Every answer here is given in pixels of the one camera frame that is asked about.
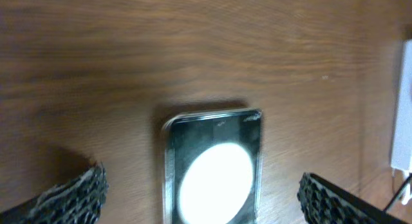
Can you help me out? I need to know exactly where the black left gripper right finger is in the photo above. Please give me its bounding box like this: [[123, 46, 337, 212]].
[[297, 173, 409, 224]]

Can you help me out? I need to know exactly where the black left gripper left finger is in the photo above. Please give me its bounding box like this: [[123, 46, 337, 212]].
[[1, 165, 108, 224]]

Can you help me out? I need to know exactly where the white power strip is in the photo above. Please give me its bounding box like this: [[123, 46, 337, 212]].
[[390, 39, 411, 182]]

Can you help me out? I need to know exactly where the black USB charging cable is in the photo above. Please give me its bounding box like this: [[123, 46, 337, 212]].
[[382, 174, 412, 212]]

